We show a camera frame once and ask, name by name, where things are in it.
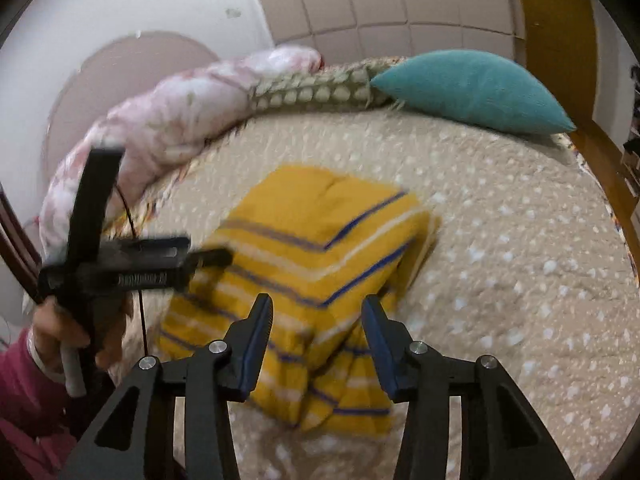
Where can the yellow striped knit sweater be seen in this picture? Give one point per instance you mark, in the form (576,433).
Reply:
(318,243)

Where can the brown wooden door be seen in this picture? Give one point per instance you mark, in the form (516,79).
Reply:
(561,51)

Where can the cluttered shelf at right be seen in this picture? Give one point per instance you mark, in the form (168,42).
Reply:
(630,159)

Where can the wall switch plate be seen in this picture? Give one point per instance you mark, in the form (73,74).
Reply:
(233,13)

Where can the green hedgehog print bolster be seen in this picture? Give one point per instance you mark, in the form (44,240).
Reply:
(338,87)

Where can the round pink headboard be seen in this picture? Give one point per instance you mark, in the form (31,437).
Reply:
(125,67)

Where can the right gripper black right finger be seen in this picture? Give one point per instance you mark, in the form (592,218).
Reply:
(502,437)

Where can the pale panelled wardrobe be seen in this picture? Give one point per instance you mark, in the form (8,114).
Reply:
(351,30)

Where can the pink floral rolled duvet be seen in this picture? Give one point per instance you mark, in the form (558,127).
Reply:
(164,128)

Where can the teal corduroy cushion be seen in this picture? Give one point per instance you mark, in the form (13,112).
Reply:
(477,88)

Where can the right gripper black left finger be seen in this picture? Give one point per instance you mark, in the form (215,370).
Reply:
(171,420)

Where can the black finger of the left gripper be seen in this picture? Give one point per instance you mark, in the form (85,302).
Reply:
(217,257)

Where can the person's left hand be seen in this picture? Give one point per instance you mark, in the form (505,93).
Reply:
(52,326)

